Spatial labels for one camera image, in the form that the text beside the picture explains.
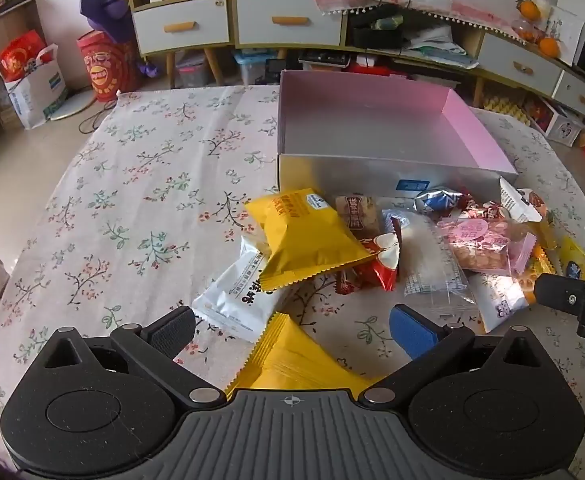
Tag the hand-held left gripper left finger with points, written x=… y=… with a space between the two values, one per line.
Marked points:
x=172 y=331

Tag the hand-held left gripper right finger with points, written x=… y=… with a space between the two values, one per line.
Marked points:
x=412 y=331

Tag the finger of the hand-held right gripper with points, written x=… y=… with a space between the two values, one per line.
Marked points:
x=555 y=290

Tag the orange white snack packet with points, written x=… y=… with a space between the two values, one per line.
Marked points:
x=535 y=275

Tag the yellow blue snack packet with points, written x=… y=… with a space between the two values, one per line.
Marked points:
x=575 y=260

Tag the clear rice cracker packet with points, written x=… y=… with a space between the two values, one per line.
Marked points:
x=427 y=265

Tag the white black-print snack packet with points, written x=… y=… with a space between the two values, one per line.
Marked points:
x=237 y=295

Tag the pink label clear snack packet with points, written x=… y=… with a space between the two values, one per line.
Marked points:
x=477 y=240

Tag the brown pastry clear packet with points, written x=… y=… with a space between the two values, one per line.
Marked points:
x=357 y=215

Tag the silver blue snack packet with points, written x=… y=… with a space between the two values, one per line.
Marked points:
x=437 y=201

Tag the silver box with pink inside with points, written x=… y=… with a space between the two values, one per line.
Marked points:
x=372 y=125

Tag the floral tablecloth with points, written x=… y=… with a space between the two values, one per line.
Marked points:
x=147 y=185

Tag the white cartoon print carton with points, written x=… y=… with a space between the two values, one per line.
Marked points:
x=557 y=125

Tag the tray of eggs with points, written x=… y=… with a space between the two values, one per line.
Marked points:
x=505 y=107

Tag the low wooden sideboard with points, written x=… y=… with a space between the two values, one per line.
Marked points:
x=517 y=67

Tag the white printed carton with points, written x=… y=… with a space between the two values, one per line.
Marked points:
x=562 y=32

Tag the clear storage bin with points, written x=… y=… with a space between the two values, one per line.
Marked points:
x=192 y=72

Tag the pile of papers and bags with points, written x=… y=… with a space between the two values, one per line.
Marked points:
x=437 y=45

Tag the white blue shopping bag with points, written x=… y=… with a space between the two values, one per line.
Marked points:
x=32 y=95

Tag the blue lid storage bin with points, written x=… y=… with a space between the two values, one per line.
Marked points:
x=252 y=67

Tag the black box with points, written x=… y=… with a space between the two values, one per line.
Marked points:
x=377 y=37

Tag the green blue soft toy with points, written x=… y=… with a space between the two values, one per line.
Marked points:
x=387 y=22

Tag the red gift bag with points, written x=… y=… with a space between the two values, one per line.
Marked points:
x=17 y=55

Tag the purple plush toy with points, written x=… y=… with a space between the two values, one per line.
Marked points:
x=107 y=5

